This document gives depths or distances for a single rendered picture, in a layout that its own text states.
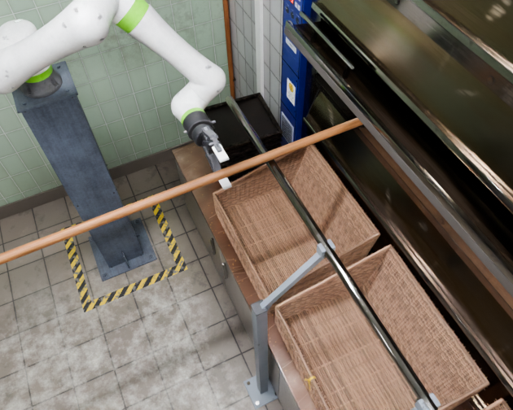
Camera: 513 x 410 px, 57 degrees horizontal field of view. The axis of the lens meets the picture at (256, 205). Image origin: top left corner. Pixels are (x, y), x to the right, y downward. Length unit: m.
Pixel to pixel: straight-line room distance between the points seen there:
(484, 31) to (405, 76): 0.31
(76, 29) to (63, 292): 1.71
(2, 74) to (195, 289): 1.49
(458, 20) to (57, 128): 1.45
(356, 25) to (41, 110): 1.15
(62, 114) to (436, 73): 1.33
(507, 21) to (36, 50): 1.23
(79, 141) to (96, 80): 0.69
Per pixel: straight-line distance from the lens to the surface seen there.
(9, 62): 1.67
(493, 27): 1.17
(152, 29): 1.61
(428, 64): 1.37
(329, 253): 1.38
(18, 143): 2.88
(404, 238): 1.72
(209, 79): 1.67
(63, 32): 1.49
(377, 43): 1.51
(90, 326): 2.70
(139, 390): 2.51
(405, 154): 1.29
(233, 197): 2.13
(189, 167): 2.37
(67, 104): 1.94
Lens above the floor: 2.36
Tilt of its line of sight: 54 degrees down
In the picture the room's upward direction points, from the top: 2 degrees counter-clockwise
